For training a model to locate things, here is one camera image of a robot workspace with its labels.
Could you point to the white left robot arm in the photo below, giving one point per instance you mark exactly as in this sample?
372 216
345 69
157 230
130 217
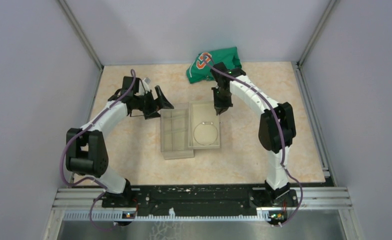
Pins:
86 153

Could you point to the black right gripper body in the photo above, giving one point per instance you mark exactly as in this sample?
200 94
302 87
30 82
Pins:
222 99

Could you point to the clear acrylic box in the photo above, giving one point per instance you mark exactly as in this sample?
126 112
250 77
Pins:
187 154

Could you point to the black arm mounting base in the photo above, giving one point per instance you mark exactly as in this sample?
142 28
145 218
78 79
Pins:
199 200

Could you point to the green cloth with orange logo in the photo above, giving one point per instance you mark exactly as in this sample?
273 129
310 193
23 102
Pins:
199 69

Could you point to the beige four-compartment tray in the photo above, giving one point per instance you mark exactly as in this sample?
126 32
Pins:
174 130

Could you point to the aluminium front frame rail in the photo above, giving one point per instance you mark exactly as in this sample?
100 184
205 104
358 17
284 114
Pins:
84 204

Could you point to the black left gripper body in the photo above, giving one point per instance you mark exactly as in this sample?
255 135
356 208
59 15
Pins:
146 102

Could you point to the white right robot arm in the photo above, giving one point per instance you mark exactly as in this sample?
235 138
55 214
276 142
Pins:
276 120

